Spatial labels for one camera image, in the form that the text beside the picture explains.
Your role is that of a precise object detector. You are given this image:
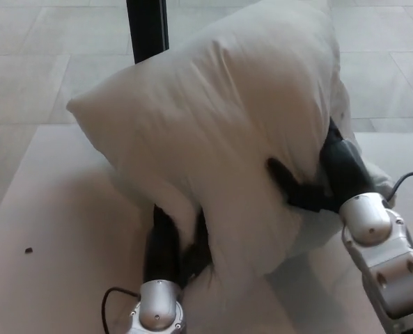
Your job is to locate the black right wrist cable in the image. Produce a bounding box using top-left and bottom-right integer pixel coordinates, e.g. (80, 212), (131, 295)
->
(386, 171), (413, 203)

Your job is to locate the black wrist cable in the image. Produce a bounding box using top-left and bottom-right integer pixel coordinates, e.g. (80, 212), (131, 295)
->
(386, 171), (413, 203)
(100, 287), (141, 334)

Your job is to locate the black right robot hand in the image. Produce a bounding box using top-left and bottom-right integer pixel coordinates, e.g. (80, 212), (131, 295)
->
(267, 117), (376, 214)

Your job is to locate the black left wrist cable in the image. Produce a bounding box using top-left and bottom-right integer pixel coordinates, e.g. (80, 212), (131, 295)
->
(100, 287), (141, 334)

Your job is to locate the black vertical post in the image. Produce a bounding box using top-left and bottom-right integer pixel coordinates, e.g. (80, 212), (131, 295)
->
(125, 0), (171, 65)

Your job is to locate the white square pillow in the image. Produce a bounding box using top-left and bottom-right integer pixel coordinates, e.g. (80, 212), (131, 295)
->
(65, 3), (398, 334)

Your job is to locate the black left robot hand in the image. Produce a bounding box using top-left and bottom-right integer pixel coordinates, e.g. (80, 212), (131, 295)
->
(141, 203), (216, 290)

